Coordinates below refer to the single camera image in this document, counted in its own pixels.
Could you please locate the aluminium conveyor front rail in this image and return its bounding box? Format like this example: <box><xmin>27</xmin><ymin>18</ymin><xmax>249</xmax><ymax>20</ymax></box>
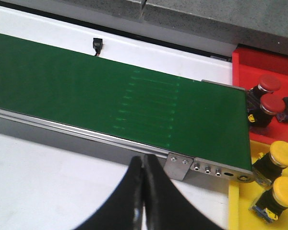
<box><xmin>0</xmin><ymin>109</ymin><xmax>254</xmax><ymax>183</ymax></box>

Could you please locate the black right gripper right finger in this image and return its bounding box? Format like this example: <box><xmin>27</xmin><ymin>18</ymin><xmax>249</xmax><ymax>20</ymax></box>
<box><xmin>144</xmin><ymin>154</ymin><xmax>222</xmax><ymax>230</ymax></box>

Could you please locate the grey stone slab left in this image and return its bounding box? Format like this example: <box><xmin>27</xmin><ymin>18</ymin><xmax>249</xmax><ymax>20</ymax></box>
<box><xmin>6</xmin><ymin>0</ymin><xmax>144</xmax><ymax>19</ymax></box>

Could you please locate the metal conveyor end bracket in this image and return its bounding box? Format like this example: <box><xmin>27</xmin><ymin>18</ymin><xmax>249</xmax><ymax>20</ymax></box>
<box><xmin>163</xmin><ymin>153</ymin><xmax>193</xmax><ymax>181</ymax></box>

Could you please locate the grey stone slab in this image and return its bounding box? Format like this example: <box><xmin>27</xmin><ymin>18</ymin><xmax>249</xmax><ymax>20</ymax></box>
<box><xmin>6</xmin><ymin>0</ymin><xmax>144</xmax><ymax>19</ymax></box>
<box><xmin>144</xmin><ymin>0</ymin><xmax>288</xmax><ymax>56</ymax></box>

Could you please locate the yellow plastic tray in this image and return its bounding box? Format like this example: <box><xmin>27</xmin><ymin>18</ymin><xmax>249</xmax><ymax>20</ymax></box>
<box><xmin>228</xmin><ymin>141</ymin><xmax>288</xmax><ymax>230</ymax></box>

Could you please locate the white conveyor back panel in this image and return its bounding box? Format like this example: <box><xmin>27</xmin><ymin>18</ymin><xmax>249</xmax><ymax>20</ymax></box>
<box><xmin>0</xmin><ymin>6</ymin><xmax>232</xmax><ymax>85</ymax></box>

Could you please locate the black conveyor sensor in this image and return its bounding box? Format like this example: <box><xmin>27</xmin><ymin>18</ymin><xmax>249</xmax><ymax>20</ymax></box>
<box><xmin>93</xmin><ymin>37</ymin><xmax>103</xmax><ymax>57</ymax></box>

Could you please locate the yellow mushroom push button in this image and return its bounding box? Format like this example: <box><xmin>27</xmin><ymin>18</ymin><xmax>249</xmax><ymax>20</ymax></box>
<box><xmin>250</xmin><ymin>176</ymin><xmax>288</xmax><ymax>223</ymax></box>
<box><xmin>252</xmin><ymin>140</ymin><xmax>288</xmax><ymax>187</ymax></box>

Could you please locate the grey stone slab right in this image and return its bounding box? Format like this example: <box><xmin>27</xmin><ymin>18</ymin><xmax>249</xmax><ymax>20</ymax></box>
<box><xmin>144</xmin><ymin>0</ymin><xmax>288</xmax><ymax>56</ymax></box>

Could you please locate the green conveyor belt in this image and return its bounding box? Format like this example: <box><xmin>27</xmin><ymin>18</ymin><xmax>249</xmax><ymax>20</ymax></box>
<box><xmin>0</xmin><ymin>34</ymin><xmax>251</xmax><ymax>170</ymax></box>

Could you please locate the red plastic tray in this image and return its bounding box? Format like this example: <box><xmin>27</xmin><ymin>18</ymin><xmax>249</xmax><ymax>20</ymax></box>
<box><xmin>232</xmin><ymin>47</ymin><xmax>288</xmax><ymax>144</ymax></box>

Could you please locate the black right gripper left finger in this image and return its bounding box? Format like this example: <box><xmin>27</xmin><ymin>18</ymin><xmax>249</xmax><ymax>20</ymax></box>
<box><xmin>76</xmin><ymin>156</ymin><xmax>143</xmax><ymax>230</ymax></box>

